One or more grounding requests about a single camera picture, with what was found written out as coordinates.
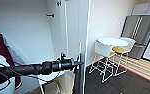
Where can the white wardrobe door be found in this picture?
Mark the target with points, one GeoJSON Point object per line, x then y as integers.
{"type": "Point", "coordinates": [74, 26]}

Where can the white wardrobe shelf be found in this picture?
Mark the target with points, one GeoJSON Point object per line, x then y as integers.
{"type": "Point", "coordinates": [50, 77]}

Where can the white wardrobe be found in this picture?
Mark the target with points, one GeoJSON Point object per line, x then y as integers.
{"type": "Point", "coordinates": [24, 20]}

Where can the maroon and white jacket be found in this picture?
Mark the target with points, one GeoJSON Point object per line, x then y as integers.
{"type": "Point", "coordinates": [1, 50]}

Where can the metal door hinge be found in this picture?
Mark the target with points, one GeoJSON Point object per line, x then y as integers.
{"type": "Point", "coordinates": [58, 3]}

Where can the stainless steel refrigerator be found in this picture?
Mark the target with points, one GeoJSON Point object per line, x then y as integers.
{"type": "Point", "coordinates": [137, 33]}

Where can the white upper kitchen cabinets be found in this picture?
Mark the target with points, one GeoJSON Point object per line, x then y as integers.
{"type": "Point", "coordinates": [144, 8]}

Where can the white wall switch panel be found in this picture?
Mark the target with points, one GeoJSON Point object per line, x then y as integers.
{"type": "Point", "coordinates": [113, 24]}

